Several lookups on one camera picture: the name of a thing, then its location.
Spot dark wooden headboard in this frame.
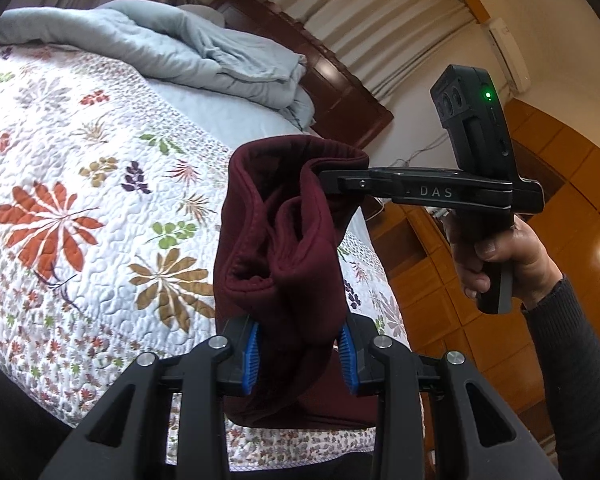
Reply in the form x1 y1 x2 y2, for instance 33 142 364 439
212 0 396 148

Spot person's right forearm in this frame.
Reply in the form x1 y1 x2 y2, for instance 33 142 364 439
522 275 600 480

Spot white air conditioner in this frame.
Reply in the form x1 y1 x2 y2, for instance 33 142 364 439
487 17 531 93

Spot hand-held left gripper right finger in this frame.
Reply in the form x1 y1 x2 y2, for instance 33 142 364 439
337 315 563 480

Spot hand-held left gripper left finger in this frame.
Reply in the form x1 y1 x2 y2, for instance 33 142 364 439
37 317 261 480

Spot maroon pants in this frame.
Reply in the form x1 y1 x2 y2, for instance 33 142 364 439
215 135 381 431

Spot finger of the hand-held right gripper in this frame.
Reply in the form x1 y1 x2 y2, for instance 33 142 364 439
320 168 398 197

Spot floral quilted bedspread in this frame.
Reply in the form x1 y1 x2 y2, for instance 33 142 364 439
0 45 421 466

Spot light blue quilted bedsheet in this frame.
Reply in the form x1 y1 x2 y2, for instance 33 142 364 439
140 77 321 156

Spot light blue comforter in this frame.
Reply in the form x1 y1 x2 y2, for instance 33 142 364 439
0 0 316 131

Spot person's right hand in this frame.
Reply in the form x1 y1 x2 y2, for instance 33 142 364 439
442 217 563 312

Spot light blue pillow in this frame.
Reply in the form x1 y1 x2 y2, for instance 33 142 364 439
177 4 226 28

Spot beige striped curtain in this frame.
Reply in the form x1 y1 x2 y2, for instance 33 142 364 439
252 0 481 101

